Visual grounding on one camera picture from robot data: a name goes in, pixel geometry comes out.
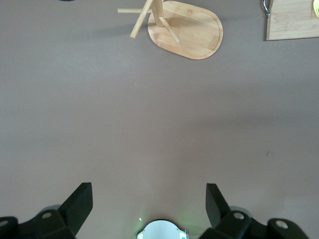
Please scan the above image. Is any metal cutting board handle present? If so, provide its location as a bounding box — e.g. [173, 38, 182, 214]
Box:
[261, 0, 272, 18]

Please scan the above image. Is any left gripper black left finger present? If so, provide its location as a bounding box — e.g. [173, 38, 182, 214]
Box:
[0, 182, 94, 239]

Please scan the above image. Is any wooden mug rack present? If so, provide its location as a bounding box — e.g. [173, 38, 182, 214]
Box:
[117, 0, 224, 61]

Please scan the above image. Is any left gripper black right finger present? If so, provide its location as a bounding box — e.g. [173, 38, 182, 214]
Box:
[200, 183, 310, 239]

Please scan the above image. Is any bamboo cutting board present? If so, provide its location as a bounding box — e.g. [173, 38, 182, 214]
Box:
[264, 0, 319, 42]

